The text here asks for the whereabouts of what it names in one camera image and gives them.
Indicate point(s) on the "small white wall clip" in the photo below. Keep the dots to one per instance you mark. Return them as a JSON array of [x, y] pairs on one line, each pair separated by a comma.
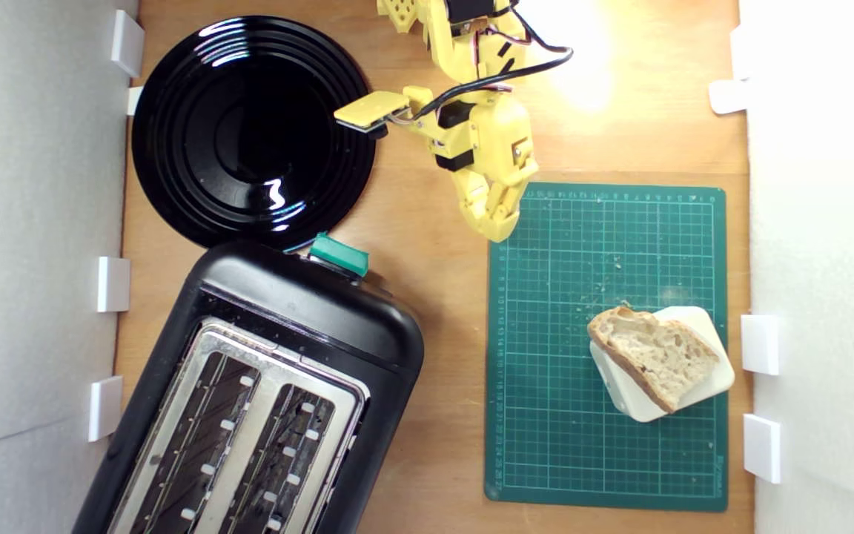
[[134, 100]]

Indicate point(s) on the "brown bread slice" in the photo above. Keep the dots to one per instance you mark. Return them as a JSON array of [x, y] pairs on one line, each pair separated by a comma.
[[657, 352]]

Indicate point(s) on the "green cutting mat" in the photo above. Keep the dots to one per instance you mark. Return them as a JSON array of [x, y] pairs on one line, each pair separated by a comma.
[[545, 334]]

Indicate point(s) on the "white block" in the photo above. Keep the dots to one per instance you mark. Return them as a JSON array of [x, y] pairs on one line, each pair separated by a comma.
[[638, 402]]

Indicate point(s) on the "black round plate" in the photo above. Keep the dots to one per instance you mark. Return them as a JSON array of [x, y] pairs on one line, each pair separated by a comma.
[[212, 148]]

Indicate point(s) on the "yellow camera mount plate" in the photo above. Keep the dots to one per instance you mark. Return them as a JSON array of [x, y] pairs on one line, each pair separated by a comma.
[[371, 109]]

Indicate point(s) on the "black two-slot toaster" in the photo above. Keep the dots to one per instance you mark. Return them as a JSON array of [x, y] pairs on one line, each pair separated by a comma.
[[308, 311]]

